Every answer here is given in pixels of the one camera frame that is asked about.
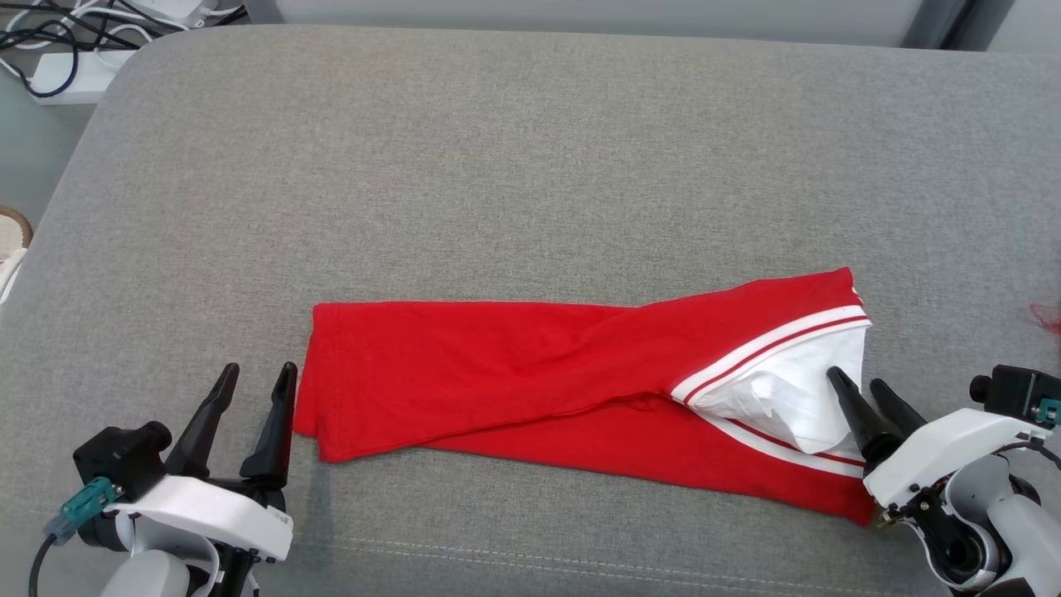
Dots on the white power strip with adapter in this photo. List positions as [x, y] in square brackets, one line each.
[174, 8]

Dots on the grey fabric sofa cushion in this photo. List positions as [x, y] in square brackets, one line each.
[539, 182]

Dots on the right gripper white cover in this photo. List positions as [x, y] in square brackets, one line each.
[945, 452]

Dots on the wide white partition panel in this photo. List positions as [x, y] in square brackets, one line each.
[580, 12]

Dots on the red jersey with white sleeves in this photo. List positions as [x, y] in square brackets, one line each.
[497, 373]

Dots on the beige shoe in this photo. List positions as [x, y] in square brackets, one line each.
[12, 228]

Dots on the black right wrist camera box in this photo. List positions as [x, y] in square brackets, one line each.
[1011, 390]

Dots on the narrow white partition panel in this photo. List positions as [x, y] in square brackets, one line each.
[1028, 21]

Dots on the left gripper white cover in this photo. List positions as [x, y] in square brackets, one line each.
[207, 510]

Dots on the dark grey partition post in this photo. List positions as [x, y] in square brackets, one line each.
[978, 21]

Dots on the light grey partition post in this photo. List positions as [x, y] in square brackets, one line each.
[932, 21]

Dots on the grey partition post with foot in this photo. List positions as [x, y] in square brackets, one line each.
[261, 10]

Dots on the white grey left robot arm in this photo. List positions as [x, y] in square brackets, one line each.
[153, 580]

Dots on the red shorts with white stripes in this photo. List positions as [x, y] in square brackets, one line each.
[1051, 317]

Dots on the plain white power strip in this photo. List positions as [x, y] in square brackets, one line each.
[83, 79]

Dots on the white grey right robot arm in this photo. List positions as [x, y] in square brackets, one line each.
[1032, 547]

